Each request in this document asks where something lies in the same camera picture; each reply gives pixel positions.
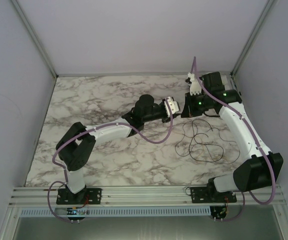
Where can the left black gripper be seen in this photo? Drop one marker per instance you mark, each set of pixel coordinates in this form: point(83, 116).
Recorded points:
point(166, 119)

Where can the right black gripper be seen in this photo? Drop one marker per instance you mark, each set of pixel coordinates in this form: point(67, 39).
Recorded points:
point(188, 111)

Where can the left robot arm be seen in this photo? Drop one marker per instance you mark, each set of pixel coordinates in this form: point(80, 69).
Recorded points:
point(76, 146)

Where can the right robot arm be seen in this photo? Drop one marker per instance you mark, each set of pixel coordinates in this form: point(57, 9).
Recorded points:
point(260, 167)

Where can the right controller board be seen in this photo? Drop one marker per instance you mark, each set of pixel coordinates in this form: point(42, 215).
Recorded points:
point(218, 213)

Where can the controller board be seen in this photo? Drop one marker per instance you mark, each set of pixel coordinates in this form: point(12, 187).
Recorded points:
point(218, 213)
point(76, 214)

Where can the left controller board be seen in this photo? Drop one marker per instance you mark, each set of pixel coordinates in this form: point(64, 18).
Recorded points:
point(76, 214)

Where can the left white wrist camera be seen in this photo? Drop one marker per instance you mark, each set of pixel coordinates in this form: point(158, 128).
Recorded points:
point(171, 106)

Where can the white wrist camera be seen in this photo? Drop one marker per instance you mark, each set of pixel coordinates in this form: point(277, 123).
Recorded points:
point(194, 86)
point(171, 106)

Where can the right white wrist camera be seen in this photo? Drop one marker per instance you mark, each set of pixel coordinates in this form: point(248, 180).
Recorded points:
point(194, 86)

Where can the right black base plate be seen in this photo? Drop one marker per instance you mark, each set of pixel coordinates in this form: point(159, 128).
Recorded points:
point(199, 195)

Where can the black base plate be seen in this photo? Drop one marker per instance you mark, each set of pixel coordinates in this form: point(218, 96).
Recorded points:
point(199, 195)
point(88, 196)

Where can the aluminium front rail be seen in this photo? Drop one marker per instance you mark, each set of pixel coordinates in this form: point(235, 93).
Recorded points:
point(112, 196)

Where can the grey slotted cable duct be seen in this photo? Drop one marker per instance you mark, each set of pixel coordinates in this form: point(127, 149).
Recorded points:
point(134, 211)

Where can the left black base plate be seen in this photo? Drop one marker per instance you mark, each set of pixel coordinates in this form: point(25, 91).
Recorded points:
point(88, 196)

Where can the left aluminium corner post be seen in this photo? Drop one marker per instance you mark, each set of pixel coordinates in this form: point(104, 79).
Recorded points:
point(34, 37)

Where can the aluminium corner post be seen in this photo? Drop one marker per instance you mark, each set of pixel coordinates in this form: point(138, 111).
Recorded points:
point(268, 7)
point(34, 37)

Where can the right aluminium corner post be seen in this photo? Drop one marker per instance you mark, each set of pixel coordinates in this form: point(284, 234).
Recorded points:
point(268, 7)

